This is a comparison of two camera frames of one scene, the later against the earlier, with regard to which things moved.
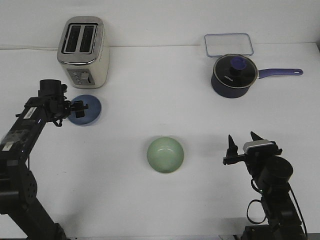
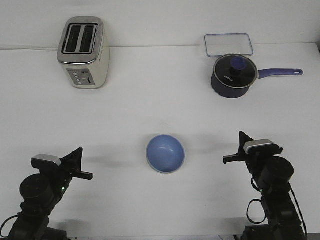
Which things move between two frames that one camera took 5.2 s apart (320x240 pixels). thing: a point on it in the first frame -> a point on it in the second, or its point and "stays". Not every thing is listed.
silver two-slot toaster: [82, 51] stays
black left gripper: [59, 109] -> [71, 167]
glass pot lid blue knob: [235, 71] stays
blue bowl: [91, 114] -> [165, 153]
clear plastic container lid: [231, 43] stays
